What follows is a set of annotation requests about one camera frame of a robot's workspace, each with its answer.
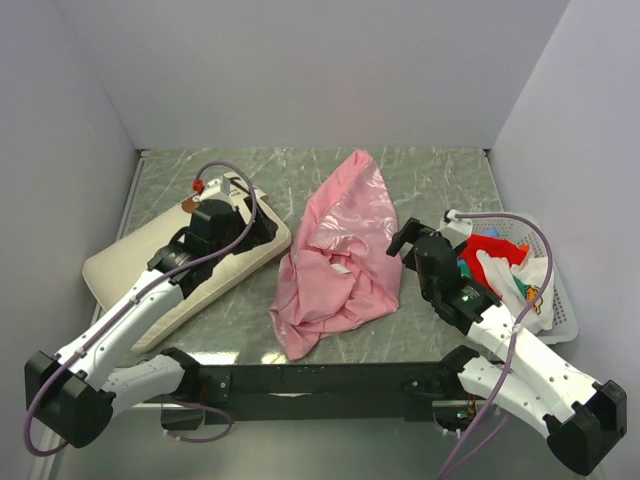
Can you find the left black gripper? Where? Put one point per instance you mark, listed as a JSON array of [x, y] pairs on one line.
[[262, 231]]

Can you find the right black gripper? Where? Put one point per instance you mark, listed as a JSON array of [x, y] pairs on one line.
[[407, 234]]

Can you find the pink pillowcase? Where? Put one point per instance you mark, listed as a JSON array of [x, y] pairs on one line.
[[337, 274]]

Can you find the cream pillow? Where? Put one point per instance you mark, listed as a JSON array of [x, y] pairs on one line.
[[203, 275]]

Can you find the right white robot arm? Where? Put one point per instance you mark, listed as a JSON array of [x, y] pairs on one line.
[[581, 418]]

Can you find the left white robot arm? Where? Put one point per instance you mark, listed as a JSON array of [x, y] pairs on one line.
[[77, 391]]

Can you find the red cloth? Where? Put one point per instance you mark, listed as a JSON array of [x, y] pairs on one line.
[[495, 248]]

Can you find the white plastic basket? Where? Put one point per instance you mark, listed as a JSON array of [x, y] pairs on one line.
[[515, 229]]

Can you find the white printed cloth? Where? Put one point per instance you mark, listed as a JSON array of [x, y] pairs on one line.
[[516, 285]]

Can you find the black base bar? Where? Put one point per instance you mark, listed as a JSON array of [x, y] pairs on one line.
[[328, 391]]

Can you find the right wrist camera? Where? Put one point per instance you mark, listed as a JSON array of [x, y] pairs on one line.
[[454, 229]]

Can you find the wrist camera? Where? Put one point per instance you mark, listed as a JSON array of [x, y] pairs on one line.
[[454, 229], [217, 189]]

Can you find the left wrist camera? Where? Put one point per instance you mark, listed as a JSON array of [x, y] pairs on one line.
[[217, 189]]

